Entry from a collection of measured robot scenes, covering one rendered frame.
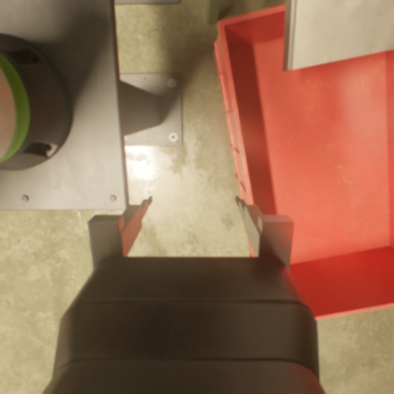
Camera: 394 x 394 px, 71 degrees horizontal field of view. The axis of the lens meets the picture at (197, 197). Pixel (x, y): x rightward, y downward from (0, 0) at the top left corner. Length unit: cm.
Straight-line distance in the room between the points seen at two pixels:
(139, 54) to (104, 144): 97
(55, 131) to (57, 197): 9
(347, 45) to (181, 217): 105
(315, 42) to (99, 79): 29
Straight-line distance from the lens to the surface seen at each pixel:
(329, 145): 79
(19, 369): 218
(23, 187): 42
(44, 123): 34
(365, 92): 82
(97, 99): 36
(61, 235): 154
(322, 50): 47
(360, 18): 48
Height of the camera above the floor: 126
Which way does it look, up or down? 73 degrees down
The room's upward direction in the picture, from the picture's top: 179 degrees counter-clockwise
